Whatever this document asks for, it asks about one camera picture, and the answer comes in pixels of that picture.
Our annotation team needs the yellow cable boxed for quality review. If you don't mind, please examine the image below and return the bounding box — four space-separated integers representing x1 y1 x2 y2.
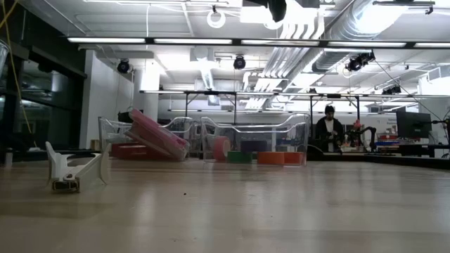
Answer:
1 0 33 135

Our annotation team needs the person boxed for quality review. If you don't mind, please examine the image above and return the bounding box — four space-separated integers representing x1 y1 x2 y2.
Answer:
315 104 345 153

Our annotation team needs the white ring light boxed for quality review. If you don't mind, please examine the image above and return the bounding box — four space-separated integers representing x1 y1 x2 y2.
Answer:
206 5 227 29

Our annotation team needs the green tape roll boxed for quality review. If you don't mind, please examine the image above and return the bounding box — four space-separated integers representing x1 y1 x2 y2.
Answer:
226 150 253 164

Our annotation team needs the silver ventilation duct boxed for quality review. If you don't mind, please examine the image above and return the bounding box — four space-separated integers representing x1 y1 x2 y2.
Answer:
311 0 405 73

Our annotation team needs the pink stapler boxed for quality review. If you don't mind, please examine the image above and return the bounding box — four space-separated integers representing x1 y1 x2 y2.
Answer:
123 108 191 162

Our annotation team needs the red stapler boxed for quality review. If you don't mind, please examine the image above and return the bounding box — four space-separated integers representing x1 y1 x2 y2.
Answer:
110 141 166 161

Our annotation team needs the clear plastic bin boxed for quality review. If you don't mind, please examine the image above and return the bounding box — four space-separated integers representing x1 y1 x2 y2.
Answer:
200 112 312 166
97 115 200 162

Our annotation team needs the black computer monitor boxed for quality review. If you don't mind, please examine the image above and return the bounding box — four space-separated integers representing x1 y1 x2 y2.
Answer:
117 109 136 124
396 111 432 139

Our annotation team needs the small red object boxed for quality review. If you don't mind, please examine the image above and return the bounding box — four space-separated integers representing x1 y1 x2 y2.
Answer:
352 119 363 140

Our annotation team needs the long ceiling light bar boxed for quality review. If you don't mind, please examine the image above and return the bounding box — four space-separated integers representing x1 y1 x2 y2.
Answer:
66 37 450 49

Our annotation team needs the pale grey-green staple remover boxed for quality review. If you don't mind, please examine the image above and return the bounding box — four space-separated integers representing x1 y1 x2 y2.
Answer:
45 141 113 195

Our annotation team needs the pink tape roll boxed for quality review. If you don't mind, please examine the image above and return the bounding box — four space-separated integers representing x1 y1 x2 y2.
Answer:
213 136 232 162

